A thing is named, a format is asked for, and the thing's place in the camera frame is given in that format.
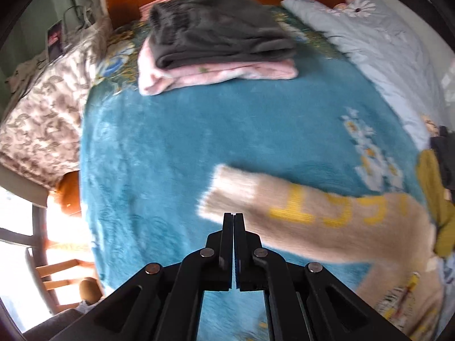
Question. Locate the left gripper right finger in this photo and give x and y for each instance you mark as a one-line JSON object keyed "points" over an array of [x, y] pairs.
{"points": [[285, 286]]}

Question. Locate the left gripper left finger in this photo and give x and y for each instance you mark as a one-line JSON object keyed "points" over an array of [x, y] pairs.
{"points": [[207, 269]]}

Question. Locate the beige fuzzy patterned sweater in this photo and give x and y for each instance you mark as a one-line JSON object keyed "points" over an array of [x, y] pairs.
{"points": [[392, 233]]}

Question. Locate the teal plush blanket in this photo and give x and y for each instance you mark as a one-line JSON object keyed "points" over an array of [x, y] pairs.
{"points": [[145, 165]]}

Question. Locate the wooden chair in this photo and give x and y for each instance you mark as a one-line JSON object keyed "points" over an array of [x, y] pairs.
{"points": [[60, 257]]}

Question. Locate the olive green knit sweater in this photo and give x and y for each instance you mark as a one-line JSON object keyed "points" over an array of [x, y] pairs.
{"points": [[441, 209]]}

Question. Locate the folded pink garment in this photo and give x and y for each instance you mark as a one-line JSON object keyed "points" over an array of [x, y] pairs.
{"points": [[153, 80]]}

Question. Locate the brown patterned pillow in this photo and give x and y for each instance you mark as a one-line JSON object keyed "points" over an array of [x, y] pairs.
{"points": [[41, 129]]}

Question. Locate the black striped garment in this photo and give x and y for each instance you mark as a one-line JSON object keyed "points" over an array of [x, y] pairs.
{"points": [[443, 144]]}

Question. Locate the folded dark grey garment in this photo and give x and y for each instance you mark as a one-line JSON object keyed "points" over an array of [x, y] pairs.
{"points": [[192, 32]]}

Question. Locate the light blue floral quilt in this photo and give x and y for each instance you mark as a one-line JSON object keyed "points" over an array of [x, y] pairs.
{"points": [[391, 55]]}

